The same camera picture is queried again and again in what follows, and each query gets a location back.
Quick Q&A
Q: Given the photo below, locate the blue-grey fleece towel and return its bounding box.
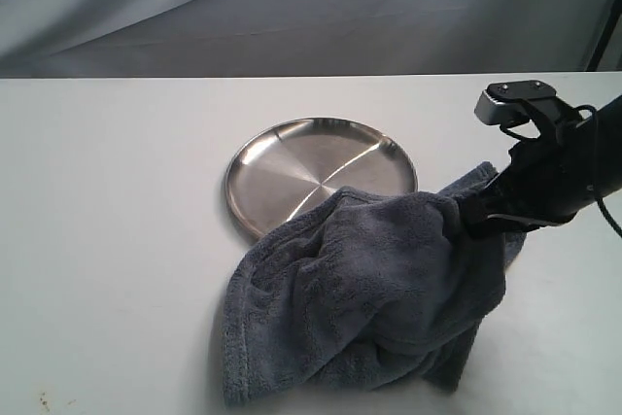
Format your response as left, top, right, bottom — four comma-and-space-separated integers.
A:
223, 162, 525, 406

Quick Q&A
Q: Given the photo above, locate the grey backdrop cloth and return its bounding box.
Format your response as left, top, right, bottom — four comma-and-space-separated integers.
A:
1, 0, 612, 78

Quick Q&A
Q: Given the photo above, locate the round stainless steel plate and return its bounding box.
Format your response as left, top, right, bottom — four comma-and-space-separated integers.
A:
223, 117, 418, 243

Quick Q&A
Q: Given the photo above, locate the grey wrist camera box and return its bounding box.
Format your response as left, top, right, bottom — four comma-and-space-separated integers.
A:
474, 80, 557, 127

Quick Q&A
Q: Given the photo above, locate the black stand pole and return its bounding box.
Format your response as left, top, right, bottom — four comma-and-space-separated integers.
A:
585, 0, 621, 72

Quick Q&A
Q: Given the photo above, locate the black camera cable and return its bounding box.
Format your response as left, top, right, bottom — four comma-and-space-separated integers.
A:
500, 103, 622, 241

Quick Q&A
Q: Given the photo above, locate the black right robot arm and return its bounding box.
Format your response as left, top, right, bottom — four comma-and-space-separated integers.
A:
459, 98, 621, 238

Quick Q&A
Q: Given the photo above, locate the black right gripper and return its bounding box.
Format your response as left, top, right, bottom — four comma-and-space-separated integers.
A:
459, 122, 596, 238

